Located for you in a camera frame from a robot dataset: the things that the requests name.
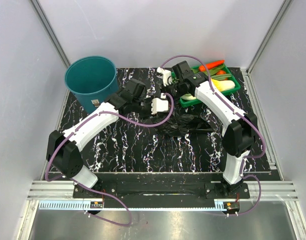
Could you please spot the black trash bag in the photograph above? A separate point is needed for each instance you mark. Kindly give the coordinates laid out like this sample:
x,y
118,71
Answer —
x,y
180,124

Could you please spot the large orange carrot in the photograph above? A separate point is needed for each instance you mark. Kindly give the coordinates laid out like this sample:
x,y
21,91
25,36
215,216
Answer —
x,y
211,65

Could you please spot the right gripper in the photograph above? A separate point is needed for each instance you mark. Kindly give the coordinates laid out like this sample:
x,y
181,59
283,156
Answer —
x,y
165,89

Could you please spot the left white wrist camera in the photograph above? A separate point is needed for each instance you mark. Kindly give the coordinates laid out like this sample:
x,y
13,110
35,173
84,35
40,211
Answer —
x,y
159,104

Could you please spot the green plastic vegetable tray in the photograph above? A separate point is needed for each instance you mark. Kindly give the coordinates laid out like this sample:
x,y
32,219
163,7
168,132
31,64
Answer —
x,y
221,73

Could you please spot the yellow white cabbage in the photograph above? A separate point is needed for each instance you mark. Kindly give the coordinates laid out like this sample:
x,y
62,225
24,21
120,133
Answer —
x,y
223,85

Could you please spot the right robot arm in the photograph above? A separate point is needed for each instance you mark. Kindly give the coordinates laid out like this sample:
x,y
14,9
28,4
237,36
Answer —
x,y
237,134

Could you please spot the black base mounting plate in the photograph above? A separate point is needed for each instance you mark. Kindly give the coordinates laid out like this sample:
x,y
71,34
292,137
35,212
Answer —
x,y
170,190

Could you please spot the white radish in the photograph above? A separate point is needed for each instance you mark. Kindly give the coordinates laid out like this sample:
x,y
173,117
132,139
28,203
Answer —
x,y
188,97

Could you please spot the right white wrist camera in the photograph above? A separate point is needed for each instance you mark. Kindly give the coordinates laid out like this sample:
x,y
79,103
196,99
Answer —
x,y
166,76

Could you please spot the teal plastic trash bin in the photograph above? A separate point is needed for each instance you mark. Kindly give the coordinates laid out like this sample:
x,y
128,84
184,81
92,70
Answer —
x,y
91,80

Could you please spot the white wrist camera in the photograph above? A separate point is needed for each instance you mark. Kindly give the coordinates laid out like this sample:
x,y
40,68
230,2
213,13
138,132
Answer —
x,y
159,104
166,76

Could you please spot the green long beans bundle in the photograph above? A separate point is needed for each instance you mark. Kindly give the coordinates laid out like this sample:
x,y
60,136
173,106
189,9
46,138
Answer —
x,y
221,77

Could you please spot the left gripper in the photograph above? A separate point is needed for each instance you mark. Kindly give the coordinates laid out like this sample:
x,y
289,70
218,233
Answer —
x,y
148,115

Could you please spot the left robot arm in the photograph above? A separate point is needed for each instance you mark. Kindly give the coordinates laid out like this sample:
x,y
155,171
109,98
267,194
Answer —
x,y
64,148

